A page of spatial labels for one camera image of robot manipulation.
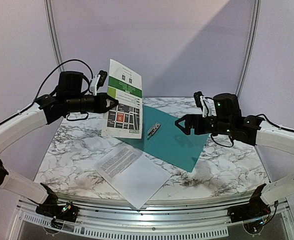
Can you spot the white text paper sheet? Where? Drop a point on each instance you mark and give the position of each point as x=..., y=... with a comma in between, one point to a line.
x=131, y=174

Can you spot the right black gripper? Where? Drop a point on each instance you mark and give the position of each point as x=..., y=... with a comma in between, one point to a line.
x=193, y=123

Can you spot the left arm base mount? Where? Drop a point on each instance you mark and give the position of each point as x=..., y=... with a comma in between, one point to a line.
x=66, y=212

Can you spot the aluminium frame post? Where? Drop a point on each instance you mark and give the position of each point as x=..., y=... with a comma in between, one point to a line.
x=249, y=46
x=52, y=31

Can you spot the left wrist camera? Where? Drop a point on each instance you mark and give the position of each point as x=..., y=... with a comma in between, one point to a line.
x=97, y=81

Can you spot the left aluminium frame post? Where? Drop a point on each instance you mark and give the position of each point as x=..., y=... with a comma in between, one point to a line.
x=52, y=31

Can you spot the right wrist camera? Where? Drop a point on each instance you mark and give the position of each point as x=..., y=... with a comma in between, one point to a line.
x=202, y=103

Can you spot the teal file folder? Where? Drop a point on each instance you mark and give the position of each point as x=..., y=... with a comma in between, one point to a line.
x=169, y=143

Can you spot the right aluminium frame post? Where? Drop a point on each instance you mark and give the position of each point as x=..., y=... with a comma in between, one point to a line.
x=249, y=46

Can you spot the green map flyer sheet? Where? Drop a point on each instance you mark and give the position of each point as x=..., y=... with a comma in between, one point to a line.
x=125, y=119

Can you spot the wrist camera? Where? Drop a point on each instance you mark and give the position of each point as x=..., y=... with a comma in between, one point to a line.
x=202, y=103
x=97, y=81

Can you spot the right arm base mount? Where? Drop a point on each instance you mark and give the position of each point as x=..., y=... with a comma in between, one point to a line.
x=255, y=208

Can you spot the aluminium front rail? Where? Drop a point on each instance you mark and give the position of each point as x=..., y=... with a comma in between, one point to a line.
x=182, y=219

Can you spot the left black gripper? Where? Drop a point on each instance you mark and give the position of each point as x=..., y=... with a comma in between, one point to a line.
x=101, y=107

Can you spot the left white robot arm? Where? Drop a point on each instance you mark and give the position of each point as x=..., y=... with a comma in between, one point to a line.
x=35, y=116

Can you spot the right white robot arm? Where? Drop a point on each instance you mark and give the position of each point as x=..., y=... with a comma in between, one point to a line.
x=254, y=130

